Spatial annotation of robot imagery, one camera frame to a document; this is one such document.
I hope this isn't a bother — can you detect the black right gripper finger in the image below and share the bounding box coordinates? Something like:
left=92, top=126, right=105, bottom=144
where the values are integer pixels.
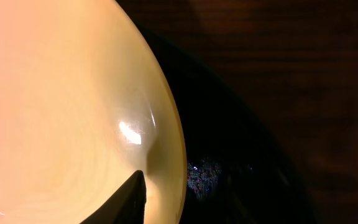
left=80, top=170, right=147, bottom=224

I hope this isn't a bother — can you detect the black round tray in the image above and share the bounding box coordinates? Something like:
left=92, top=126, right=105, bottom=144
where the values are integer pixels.
left=138, top=25, right=318, bottom=224

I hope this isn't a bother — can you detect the yellow plate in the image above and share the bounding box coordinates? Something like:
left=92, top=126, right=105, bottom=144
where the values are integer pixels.
left=0, top=0, right=186, bottom=223

